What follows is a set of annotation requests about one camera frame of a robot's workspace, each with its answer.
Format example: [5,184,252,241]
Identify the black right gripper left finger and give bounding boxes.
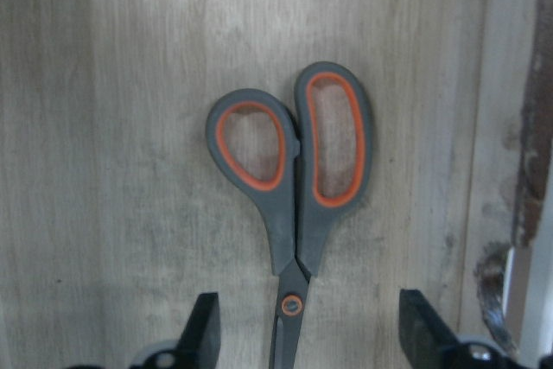
[173,292,221,369]

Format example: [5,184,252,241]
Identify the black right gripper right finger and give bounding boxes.
[398,289,461,369]

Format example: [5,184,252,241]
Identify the wooden drawer with white handle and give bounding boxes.
[1,0,537,368]

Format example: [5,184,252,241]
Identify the grey orange handled scissors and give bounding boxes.
[206,61,373,368]

